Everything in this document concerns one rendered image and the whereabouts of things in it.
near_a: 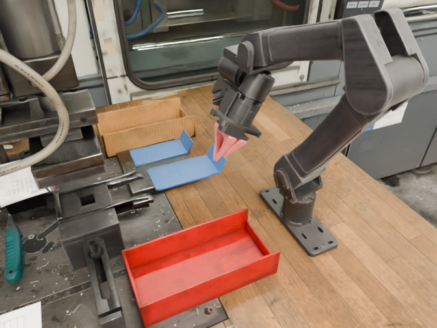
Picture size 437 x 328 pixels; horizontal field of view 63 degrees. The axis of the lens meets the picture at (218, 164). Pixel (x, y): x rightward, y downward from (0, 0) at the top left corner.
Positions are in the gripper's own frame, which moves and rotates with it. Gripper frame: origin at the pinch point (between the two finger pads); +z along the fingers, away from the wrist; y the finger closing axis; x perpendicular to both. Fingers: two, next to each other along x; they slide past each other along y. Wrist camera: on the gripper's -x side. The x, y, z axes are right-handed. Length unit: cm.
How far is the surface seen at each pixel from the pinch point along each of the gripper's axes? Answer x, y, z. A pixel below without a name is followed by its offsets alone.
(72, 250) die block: 8.0, 24.5, 21.0
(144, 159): -17.1, 6.8, 12.7
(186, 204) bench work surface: 0.1, 1.2, 12.9
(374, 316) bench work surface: 37.7, -15.4, 4.5
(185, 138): -19.1, -2.5, 5.1
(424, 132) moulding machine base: -53, -163, -26
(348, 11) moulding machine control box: -46, -56, -48
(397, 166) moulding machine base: -54, -164, -1
